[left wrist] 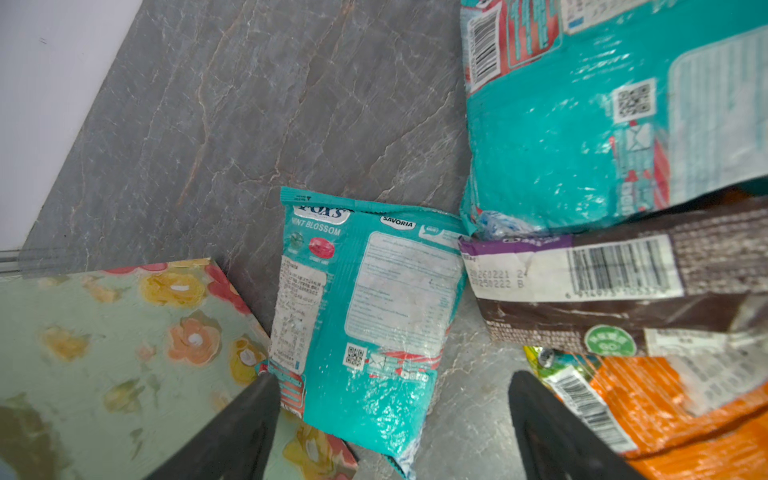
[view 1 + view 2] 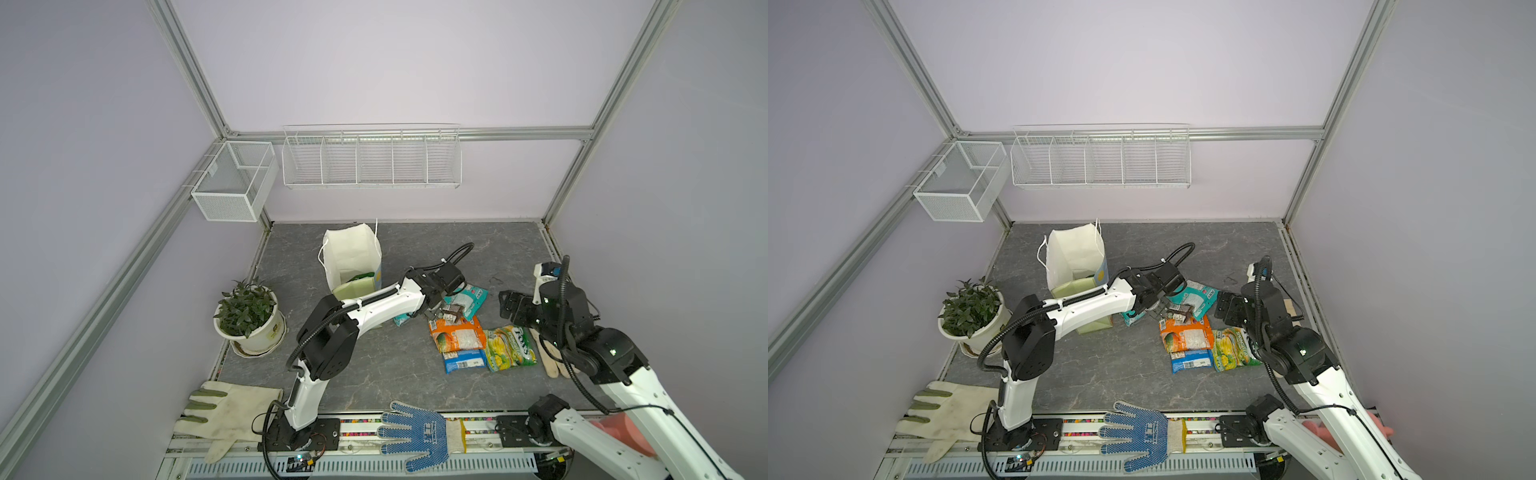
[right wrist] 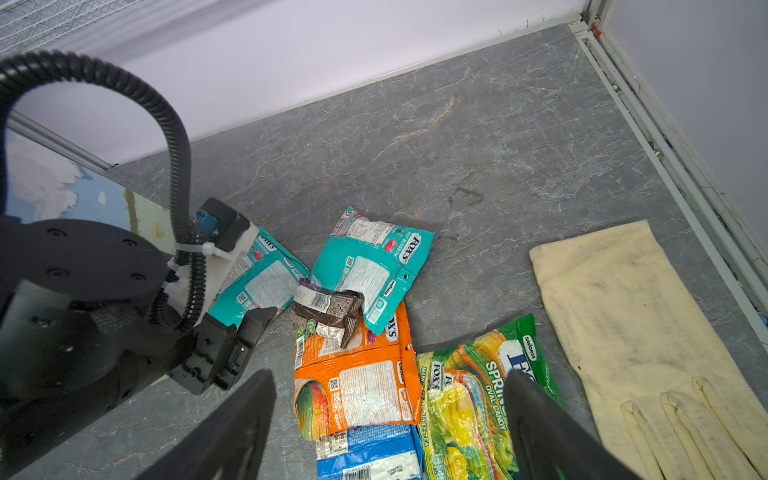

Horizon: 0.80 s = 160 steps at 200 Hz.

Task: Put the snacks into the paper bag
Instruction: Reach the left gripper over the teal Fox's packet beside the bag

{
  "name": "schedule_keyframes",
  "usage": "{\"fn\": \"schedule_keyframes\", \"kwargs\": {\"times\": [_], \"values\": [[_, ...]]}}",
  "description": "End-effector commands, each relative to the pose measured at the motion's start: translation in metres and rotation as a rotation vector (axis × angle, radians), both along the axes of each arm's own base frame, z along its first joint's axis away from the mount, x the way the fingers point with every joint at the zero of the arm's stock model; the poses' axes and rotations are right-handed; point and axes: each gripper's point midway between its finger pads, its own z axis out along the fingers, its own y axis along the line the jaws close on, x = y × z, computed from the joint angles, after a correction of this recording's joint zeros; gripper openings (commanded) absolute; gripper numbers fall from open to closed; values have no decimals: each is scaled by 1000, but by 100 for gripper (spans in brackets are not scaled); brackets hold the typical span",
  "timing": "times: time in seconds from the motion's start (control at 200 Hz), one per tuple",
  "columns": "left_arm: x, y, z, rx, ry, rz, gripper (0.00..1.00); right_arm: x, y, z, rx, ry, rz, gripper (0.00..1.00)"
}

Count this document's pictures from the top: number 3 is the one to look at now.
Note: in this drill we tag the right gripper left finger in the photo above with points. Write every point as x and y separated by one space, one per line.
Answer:
230 443

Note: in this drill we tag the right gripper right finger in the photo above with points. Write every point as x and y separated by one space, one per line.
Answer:
547 442

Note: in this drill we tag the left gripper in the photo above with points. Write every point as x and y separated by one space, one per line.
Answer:
220 353

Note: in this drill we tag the teal candy bag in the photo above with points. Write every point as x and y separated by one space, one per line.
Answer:
376 259
264 276

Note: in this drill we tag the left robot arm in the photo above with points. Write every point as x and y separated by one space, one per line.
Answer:
32 427

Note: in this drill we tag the yellow green spring tea bag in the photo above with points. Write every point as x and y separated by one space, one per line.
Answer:
464 429

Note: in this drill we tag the orange candy bag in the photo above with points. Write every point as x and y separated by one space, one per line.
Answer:
374 381

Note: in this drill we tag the white paper bag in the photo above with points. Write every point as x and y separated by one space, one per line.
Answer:
78 192

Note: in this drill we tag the brown chocolate bar wrapper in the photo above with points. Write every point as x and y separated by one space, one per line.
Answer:
333 315

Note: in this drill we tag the cream cloth glove right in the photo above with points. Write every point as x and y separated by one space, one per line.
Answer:
667 398

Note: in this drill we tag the blue snack packet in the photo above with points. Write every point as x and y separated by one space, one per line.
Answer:
372 452

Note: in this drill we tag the white wire shelf basket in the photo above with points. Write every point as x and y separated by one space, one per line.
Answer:
32 24

